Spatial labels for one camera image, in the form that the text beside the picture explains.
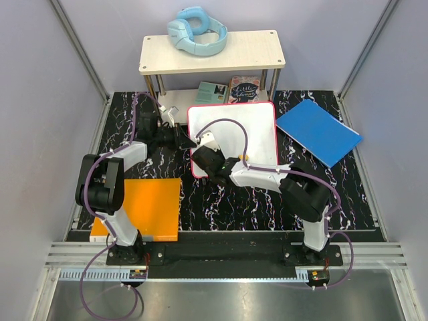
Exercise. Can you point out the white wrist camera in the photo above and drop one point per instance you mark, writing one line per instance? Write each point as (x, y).
(207, 139)
(167, 115)

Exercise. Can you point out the teal book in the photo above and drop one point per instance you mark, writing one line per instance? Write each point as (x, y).
(211, 94)

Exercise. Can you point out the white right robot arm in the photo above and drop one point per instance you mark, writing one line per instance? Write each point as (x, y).
(309, 197)

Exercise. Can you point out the blue folder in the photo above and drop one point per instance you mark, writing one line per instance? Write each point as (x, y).
(318, 132)

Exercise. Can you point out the little women book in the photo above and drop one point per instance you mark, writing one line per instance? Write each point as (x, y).
(244, 89)

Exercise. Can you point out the pink-framed whiteboard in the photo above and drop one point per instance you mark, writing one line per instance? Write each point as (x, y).
(239, 129)

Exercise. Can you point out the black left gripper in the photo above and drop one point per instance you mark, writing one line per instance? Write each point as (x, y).
(184, 143)

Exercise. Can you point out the yellow bone-shaped eraser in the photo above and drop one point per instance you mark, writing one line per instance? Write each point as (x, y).
(243, 157)

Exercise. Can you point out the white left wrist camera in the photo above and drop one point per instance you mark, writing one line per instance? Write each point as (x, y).
(167, 115)

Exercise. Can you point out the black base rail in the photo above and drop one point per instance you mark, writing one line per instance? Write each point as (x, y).
(287, 254)

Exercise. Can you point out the light blue headphones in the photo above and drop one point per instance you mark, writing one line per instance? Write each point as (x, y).
(193, 21)

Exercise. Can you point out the black marble pattern mat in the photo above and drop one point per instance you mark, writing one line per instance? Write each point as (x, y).
(208, 207)

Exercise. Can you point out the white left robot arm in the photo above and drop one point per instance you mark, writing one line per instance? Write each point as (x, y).
(101, 187)

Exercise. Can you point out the white two-tier shelf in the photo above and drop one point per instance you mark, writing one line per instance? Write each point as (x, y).
(245, 50)

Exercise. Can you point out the orange folder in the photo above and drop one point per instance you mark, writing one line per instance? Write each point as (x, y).
(150, 210)

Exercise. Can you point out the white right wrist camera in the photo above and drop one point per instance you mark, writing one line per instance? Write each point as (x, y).
(207, 139)

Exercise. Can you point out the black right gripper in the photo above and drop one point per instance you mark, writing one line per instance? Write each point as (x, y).
(219, 153)

